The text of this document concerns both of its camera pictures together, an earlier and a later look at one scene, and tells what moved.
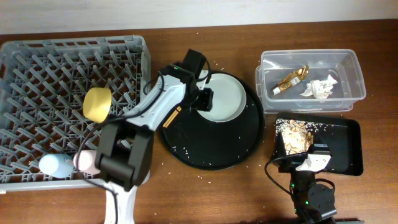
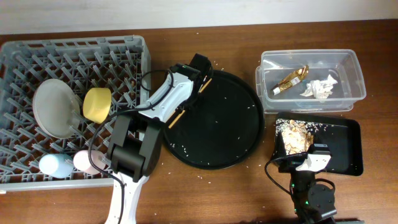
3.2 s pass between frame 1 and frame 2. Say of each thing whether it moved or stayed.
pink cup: stayed
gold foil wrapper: stayed
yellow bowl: stayed
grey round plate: moved
